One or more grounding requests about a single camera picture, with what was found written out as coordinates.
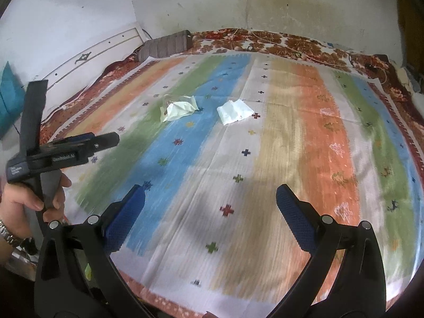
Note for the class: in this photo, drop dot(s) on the striped colourful mat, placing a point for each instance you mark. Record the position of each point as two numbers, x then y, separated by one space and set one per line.
265 172

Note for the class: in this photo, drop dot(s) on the silver wristwatch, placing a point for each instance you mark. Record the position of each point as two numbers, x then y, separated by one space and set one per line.
8 233

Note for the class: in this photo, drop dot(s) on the white crumpled cloth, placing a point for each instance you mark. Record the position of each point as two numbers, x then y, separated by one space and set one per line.
409 79

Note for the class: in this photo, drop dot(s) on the person's left forearm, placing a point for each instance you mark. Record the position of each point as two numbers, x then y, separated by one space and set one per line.
5 253

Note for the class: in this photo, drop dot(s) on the brown striped pillow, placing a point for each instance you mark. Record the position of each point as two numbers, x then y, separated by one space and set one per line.
165 46

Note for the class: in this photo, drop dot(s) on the red floral bed sheet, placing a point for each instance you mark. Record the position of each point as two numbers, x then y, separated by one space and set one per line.
281 41

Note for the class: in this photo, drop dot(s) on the teal cushion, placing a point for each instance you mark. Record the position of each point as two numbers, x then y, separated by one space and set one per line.
10 99

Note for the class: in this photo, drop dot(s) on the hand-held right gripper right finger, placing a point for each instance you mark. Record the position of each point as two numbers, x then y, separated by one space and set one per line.
294 218

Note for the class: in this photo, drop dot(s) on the person's left hand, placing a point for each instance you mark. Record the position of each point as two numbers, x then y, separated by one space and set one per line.
16 202

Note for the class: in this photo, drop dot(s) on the pale green wrapper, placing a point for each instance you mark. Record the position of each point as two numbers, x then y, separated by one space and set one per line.
179 110

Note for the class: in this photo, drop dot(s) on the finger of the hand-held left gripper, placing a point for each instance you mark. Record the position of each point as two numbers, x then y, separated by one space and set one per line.
106 140

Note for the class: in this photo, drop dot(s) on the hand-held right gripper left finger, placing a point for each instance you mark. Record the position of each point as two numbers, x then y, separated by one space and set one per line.
126 218

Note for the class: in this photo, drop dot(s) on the white headboard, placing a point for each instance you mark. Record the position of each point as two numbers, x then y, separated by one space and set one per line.
99 49

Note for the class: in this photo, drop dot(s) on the brown wooden panel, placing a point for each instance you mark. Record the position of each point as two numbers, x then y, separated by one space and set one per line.
410 23

